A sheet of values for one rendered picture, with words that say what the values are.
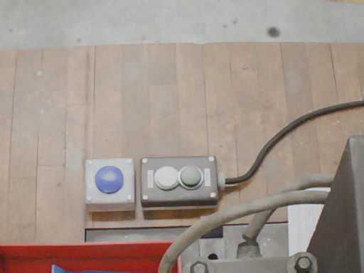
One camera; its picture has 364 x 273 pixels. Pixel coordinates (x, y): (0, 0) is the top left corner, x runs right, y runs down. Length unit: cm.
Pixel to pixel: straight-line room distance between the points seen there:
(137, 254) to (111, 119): 22
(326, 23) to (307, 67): 115
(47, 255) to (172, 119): 27
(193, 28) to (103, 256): 134
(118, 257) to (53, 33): 134
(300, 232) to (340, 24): 134
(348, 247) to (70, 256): 78
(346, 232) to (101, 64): 92
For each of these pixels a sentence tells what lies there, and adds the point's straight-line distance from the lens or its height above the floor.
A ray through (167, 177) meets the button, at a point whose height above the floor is 94.
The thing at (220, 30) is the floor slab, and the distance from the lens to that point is 249.
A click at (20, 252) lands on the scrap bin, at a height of 93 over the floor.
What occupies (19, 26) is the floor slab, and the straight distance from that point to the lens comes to 254.
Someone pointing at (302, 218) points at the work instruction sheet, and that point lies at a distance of 128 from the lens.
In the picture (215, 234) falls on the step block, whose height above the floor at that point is 97.
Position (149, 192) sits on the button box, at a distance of 125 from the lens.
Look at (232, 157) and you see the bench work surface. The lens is 131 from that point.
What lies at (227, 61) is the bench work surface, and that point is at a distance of 138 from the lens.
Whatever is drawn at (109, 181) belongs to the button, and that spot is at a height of 94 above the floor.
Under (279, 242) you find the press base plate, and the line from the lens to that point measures 126.
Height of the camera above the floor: 208
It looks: 65 degrees down
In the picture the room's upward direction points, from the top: 5 degrees counter-clockwise
